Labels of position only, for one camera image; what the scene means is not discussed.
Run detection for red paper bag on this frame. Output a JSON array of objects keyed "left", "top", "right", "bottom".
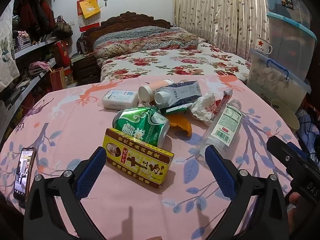
[{"left": 49, "top": 67, "right": 68, "bottom": 90}]

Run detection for peach bottle white cap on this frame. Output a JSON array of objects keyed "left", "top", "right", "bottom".
[{"left": 138, "top": 79, "right": 175, "bottom": 105}]

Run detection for green white wrapper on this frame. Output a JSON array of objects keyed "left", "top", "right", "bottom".
[{"left": 160, "top": 102, "right": 193, "bottom": 115}]

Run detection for dark wooden nightstand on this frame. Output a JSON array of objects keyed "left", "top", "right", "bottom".
[{"left": 72, "top": 54, "right": 102, "bottom": 85}]

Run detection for orange peel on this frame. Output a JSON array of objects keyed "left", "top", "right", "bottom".
[{"left": 167, "top": 114, "right": 193, "bottom": 137}]

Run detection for white plastic bag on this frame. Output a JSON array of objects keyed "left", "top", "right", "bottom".
[{"left": 190, "top": 92, "right": 216, "bottom": 127}]

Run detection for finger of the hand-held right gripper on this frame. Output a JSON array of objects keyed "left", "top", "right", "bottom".
[{"left": 266, "top": 135, "right": 320, "bottom": 178}]

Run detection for smartphone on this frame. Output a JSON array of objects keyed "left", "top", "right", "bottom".
[{"left": 13, "top": 147, "right": 37, "bottom": 202}]

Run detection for blue white milk carton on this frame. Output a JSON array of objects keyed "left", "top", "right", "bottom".
[{"left": 154, "top": 80, "right": 202, "bottom": 109}]

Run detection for pink folded cloth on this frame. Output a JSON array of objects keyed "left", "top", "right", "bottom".
[{"left": 28, "top": 61, "right": 52, "bottom": 77}]

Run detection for red white wrapper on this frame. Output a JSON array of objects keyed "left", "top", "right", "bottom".
[{"left": 212, "top": 89, "right": 233, "bottom": 114}]

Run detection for white tissue pack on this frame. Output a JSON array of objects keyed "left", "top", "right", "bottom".
[{"left": 102, "top": 89, "right": 138, "bottom": 110}]

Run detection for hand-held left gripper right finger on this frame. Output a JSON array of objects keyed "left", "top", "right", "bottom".
[{"left": 204, "top": 145, "right": 289, "bottom": 240}]

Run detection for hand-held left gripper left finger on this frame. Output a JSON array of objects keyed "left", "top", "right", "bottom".
[{"left": 23, "top": 146, "right": 108, "bottom": 240}]

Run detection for beige plastic bucket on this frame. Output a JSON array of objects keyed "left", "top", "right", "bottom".
[{"left": 271, "top": 99, "right": 300, "bottom": 133}]

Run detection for white printed cloth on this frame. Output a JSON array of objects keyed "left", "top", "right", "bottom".
[{"left": 0, "top": 0, "right": 20, "bottom": 90}]

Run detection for pink printed tablecloth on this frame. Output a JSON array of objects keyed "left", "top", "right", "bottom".
[{"left": 0, "top": 74, "right": 304, "bottom": 240}]

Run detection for yellow paper bag on wall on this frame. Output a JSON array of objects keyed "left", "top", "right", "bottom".
[{"left": 77, "top": 0, "right": 101, "bottom": 32}]

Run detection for beige leaf pattern curtain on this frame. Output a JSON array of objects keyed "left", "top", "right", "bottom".
[{"left": 173, "top": 0, "right": 270, "bottom": 62}]

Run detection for dark red hanging clothes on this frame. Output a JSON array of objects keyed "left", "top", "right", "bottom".
[{"left": 15, "top": 0, "right": 55, "bottom": 38}]

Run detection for clear plastic bottle white label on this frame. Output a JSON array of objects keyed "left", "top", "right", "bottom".
[{"left": 199, "top": 99, "right": 242, "bottom": 157}]

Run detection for red gift bag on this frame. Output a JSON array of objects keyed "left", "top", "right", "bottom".
[{"left": 54, "top": 41, "right": 72, "bottom": 65}]

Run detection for white enamel mug red star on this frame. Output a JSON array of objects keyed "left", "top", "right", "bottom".
[{"left": 255, "top": 37, "right": 273, "bottom": 55}]

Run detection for clear storage box blue lid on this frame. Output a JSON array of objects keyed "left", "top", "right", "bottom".
[{"left": 266, "top": 12, "right": 318, "bottom": 80}]

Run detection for floral patchwork quilt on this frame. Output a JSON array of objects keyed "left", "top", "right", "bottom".
[{"left": 93, "top": 26, "right": 199, "bottom": 58}]

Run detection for yellow cardboard box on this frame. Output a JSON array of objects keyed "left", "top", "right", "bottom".
[{"left": 102, "top": 127, "right": 175, "bottom": 188}]

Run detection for brown handbag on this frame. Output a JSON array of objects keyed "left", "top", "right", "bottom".
[{"left": 54, "top": 15, "right": 73, "bottom": 39}]

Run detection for blue cloth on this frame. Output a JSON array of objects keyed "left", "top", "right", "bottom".
[{"left": 295, "top": 110, "right": 320, "bottom": 155}]

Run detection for crushed green drink can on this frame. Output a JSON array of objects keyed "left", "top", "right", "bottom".
[{"left": 112, "top": 106, "right": 171, "bottom": 147}]

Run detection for grey metal shelf rack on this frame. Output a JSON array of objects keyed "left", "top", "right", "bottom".
[{"left": 0, "top": 0, "right": 73, "bottom": 140}]

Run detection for carved wooden headboard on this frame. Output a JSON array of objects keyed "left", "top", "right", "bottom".
[{"left": 81, "top": 12, "right": 173, "bottom": 48}]

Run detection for person's right hand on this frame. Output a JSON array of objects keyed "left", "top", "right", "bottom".
[{"left": 289, "top": 192, "right": 310, "bottom": 215}]

